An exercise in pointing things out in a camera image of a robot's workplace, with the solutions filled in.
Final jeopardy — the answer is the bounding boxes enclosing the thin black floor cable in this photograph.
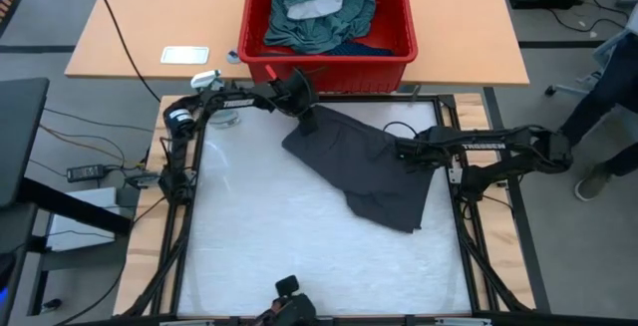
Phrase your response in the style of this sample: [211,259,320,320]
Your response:
[547,0,630,34]

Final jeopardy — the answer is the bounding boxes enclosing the light wooden desk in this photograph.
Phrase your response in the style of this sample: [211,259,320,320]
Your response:
[64,0,530,87]

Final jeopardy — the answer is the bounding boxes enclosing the black side desk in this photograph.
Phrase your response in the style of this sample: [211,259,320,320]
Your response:
[0,76,135,320]

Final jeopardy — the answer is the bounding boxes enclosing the red plastic bin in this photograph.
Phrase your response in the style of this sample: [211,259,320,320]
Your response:
[237,0,419,94]

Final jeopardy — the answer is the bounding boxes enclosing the green patterned shirt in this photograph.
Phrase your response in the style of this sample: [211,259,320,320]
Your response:
[262,0,378,56]

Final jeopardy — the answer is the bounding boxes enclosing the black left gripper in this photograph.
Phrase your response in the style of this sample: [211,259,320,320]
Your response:
[276,69,320,137]

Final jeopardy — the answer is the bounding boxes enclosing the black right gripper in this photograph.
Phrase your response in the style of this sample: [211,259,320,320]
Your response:
[396,129,453,170]

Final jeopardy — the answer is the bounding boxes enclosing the clear spray bottle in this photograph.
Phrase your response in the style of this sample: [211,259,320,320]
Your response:
[190,69,241,131]

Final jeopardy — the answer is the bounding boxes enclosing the black table frame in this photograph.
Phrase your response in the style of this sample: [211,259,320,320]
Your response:
[119,94,537,326]

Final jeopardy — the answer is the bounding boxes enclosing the black teleoperation handle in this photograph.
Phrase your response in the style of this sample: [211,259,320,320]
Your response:
[253,274,318,326]

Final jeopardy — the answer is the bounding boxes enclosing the black power adapter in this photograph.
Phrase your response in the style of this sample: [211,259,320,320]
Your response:
[66,163,109,183]

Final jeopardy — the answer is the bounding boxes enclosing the dark grey shorts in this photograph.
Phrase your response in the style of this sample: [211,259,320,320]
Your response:
[281,104,438,235]

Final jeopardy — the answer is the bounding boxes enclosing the person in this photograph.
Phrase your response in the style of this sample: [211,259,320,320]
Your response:
[557,4,638,202]

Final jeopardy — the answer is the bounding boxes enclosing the white box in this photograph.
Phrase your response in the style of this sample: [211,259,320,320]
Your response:
[47,185,141,252]

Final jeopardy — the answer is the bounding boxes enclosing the navy dotted garment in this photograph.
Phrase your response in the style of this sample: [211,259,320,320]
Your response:
[323,41,395,58]

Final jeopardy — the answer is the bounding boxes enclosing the long black cable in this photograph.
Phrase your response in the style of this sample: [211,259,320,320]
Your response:
[89,0,161,103]

